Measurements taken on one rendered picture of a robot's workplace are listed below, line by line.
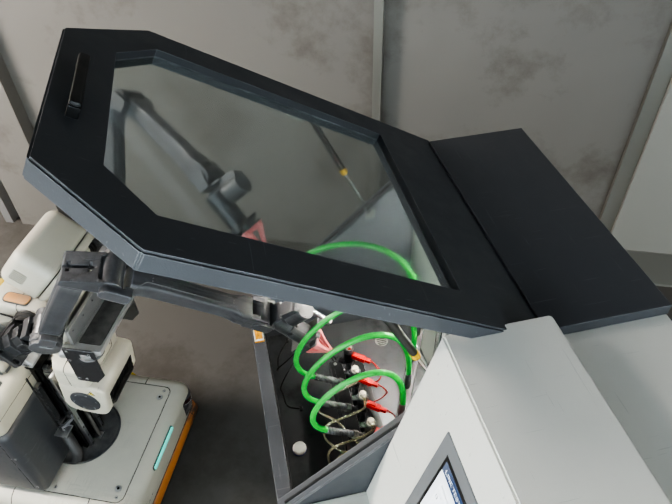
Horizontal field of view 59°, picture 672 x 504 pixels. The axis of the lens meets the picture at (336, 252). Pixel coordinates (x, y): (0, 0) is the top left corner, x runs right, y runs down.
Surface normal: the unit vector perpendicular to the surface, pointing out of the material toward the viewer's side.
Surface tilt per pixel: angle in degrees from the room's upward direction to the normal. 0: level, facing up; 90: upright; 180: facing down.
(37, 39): 90
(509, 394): 0
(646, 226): 90
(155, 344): 0
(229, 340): 0
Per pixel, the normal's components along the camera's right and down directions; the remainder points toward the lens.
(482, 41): -0.18, 0.68
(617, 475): -0.02, -0.73
